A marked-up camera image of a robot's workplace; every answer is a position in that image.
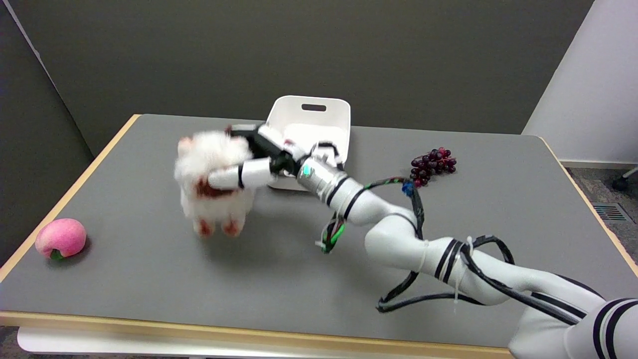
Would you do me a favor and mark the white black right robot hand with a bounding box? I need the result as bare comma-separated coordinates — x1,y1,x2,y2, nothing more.
207,123,309,191

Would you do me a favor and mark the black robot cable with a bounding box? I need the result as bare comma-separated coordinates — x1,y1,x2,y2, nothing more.
376,189,582,326

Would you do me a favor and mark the white plastic storage bin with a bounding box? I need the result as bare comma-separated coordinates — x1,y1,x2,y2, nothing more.
256,95,351,192

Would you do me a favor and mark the pink peach toy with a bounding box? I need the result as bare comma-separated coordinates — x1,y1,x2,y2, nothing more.
34,218,87,261

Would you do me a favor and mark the white fluffy plush toy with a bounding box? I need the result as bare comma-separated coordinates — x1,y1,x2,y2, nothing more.
173,131,256,238

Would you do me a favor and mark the dark purple grape bunch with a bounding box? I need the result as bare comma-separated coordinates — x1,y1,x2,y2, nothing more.
410,147,457,188

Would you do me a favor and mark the floor vent grille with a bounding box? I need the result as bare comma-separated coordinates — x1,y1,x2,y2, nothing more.
592,202,630,222

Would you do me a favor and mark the black chair caster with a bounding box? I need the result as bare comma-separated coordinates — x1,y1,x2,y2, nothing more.
612,168,638,191

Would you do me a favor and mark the green black braided cable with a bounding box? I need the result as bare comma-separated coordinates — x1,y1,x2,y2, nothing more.
315,177,415,254

